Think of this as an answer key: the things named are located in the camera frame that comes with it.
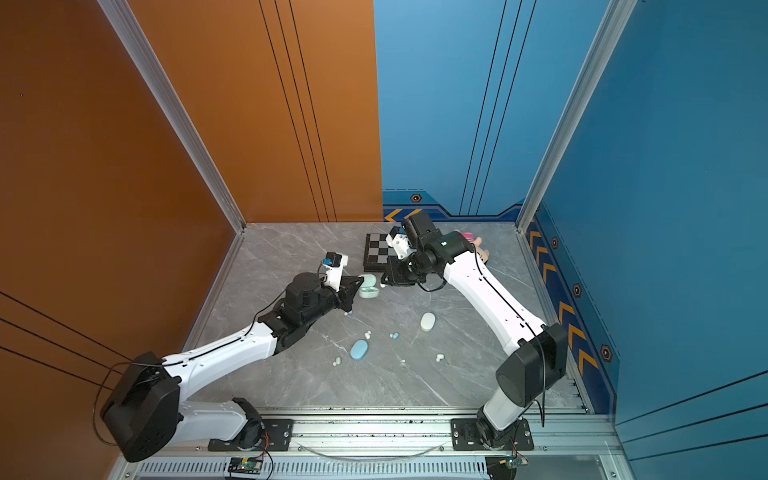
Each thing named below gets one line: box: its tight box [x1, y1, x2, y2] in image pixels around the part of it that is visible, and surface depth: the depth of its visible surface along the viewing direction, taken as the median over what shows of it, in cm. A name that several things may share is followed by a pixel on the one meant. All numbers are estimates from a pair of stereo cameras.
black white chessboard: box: [363, 233, 397, 272], surface depth 110 cm
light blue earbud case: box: [350, 339, 369, 361], surface depth 87 cm
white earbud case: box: [420, 312, 436, 332], surface depth 93 cm
